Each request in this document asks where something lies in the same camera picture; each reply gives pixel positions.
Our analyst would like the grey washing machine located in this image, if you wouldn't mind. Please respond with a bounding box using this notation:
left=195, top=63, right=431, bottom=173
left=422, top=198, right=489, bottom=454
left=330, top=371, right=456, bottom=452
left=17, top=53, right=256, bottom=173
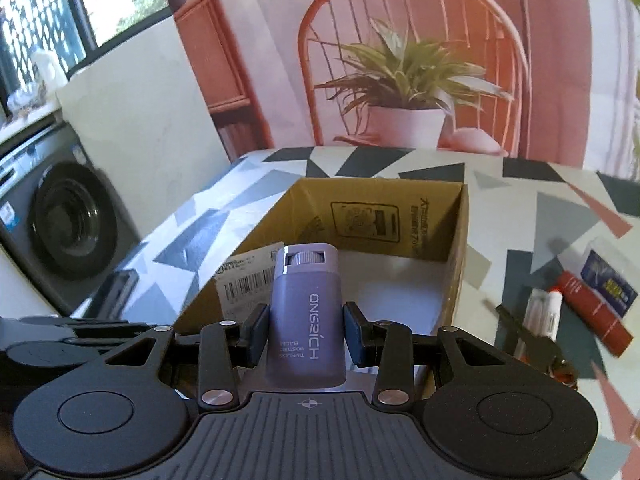
left=0, top=119, right=147, bottom=317

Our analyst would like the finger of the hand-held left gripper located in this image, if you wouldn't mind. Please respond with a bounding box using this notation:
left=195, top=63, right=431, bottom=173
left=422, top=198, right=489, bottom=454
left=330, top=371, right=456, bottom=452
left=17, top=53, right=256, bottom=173
left=65, top=316, right=173, bottom=350
left=92, top=269, right=140, bottom=318

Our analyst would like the red tube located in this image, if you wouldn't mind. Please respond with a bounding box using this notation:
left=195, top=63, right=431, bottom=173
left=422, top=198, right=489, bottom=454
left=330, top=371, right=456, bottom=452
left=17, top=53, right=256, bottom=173
left=547, top=270, right=632, bottom=354

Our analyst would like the purple cosmetic bottle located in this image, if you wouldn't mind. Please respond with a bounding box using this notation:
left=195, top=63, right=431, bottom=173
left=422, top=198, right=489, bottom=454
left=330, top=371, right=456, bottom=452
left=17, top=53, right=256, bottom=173
left=265, top=242, right=347, bottom=391

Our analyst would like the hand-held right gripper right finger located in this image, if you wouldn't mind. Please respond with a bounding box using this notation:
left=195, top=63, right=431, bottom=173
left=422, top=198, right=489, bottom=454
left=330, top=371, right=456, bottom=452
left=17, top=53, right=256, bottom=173
left=342, top=302, right=501, bottom=408

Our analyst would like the geometric patterned tablecloth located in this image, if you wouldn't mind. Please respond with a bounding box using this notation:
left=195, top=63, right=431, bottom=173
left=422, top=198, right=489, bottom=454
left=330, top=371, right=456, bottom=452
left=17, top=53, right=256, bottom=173
left=75, top=145, right=640, bottom=463

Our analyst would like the window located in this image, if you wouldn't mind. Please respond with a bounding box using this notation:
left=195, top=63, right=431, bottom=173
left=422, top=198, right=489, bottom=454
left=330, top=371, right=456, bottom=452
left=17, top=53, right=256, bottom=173
left=0, top=0, right=175, bottom=113

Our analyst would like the clear plastic box blue label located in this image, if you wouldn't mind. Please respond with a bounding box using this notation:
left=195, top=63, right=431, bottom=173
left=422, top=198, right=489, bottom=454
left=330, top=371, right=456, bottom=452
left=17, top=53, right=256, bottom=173
left=579, top=249, right=640, bottom=319

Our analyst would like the white tube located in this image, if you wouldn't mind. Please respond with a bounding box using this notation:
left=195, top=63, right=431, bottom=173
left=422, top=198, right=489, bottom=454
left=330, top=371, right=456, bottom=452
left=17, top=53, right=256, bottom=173
left=515, top=289, right=564, bottom=357

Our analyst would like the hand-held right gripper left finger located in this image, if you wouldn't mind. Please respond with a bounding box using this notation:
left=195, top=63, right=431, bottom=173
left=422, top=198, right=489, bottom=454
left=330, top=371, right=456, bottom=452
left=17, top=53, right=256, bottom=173
left=102, top=304, right=271, bottom=409

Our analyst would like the cardboard box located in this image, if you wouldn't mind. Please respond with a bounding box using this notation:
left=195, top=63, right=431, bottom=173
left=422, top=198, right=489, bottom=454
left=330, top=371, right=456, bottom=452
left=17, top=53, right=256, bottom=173
left=172, top=176, right=470, bottom=406

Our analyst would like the wall poster with chair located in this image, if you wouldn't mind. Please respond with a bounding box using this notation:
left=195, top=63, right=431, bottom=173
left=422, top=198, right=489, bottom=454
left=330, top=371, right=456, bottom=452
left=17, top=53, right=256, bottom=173
left=160, top=0, right=640, bottom=182

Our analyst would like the white plastic bag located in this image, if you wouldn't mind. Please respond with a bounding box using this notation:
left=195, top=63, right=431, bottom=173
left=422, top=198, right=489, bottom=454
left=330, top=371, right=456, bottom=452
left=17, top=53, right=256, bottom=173
left=30, top=49, right=69, bottom=87

